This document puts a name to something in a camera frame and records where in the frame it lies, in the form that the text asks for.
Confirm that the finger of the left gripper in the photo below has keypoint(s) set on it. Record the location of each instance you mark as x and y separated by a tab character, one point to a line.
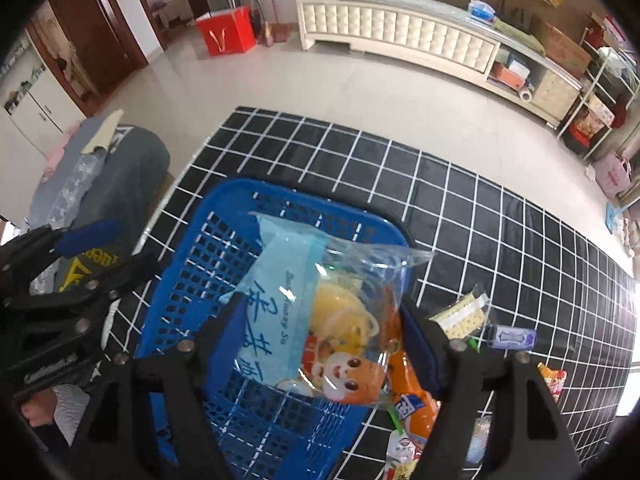
119	280
95	235

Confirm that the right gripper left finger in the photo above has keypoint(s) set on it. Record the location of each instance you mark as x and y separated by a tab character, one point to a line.
218	342

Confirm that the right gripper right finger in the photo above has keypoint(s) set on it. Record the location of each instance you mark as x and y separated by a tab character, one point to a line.
427	348

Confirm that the clear cracker pack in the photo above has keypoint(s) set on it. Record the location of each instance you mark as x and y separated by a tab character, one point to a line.
466	317

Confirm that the orange snack bar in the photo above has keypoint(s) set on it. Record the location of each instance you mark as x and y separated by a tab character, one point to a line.
415	407

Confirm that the purple blue tissue pack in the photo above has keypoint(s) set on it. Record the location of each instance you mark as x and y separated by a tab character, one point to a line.
502	337

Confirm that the blue plastic basket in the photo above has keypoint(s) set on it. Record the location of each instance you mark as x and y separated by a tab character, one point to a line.
263	432

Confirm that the blue bear cookie bag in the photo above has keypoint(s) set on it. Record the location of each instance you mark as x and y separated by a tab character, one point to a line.
318	309

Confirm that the red yellow snack pouch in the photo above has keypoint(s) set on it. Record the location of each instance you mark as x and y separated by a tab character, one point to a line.
402	455

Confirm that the orange yellow snack packet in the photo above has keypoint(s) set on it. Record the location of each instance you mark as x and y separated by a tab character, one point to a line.
555	380

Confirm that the person left hand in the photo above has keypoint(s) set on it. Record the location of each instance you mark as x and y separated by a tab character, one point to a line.
39	409

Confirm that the grey queen shirt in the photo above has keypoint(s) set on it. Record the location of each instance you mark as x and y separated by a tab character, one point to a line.
102	169

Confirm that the black white grid tablecloth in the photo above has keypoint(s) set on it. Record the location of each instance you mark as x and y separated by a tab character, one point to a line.
538	271

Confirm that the dark wooden door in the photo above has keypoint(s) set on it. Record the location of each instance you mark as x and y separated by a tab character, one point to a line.
101	39

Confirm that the pink tote bag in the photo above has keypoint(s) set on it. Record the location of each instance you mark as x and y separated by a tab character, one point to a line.
613	174

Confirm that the red paper bag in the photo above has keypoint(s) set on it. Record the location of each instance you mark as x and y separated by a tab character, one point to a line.
227	31

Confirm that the cream TV cabinet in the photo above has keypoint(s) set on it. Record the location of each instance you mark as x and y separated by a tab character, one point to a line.
441	37

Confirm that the cardboard box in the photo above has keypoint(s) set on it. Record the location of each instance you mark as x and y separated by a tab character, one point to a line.
564	51

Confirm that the white metal shelf rack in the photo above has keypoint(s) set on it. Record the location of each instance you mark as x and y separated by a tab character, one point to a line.
610	87

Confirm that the blue tissue box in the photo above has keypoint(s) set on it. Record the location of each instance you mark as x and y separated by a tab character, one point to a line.
481	11

